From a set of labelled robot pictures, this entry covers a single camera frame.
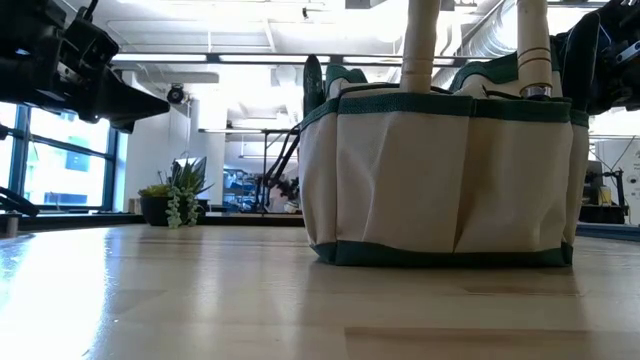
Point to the silver ventilation duct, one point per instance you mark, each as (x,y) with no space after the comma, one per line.
(490,35)

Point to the long ceiling light strip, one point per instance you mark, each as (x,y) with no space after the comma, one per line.
(160,58)

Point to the beige green-trimmed gardening bag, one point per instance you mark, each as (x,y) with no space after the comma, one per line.
(400,180)

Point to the large dark-framed window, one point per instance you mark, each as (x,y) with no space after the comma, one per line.
(70,160)

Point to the black ceiling camera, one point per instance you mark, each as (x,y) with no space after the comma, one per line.
(175,95)

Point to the potted succulent plant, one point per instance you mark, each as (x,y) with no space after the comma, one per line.
(160,210)

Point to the black background desk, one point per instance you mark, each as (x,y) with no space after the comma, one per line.
(600,215)

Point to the black background robot arms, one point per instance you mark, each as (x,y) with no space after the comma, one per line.
(280,165)

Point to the black background stand frame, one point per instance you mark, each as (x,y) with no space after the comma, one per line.
(264,150)

